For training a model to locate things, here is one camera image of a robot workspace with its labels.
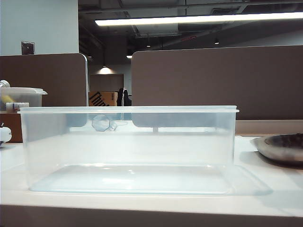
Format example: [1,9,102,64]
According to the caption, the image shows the metal bowl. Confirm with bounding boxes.
[250,133,303,166]

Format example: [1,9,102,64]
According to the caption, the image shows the cardboard box with black print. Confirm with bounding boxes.
[89,91,118,107]

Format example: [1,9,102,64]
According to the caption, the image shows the transparent plastic storage container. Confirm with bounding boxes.
[18,105,240,195]

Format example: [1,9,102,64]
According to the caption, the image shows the round pendant ceiling lamp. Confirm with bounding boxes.
[98,67,116,75]

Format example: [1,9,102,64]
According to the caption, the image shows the long fluorescent ceiling light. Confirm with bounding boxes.
[94,11,303,26]

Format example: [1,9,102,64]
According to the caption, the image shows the brown rounded desk divider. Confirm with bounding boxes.
[0,52,89,127]

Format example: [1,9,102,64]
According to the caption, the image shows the small translucent lidded container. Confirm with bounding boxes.
[0,87,48,112]

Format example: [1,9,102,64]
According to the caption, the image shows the white labelled bottle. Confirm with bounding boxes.
[6,102,30,112]

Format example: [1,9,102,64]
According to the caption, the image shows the grey wall switch plate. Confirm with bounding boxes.
[21,41,36,55]

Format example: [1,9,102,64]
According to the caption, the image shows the white device with black cable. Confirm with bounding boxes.
[0,122,12,145]

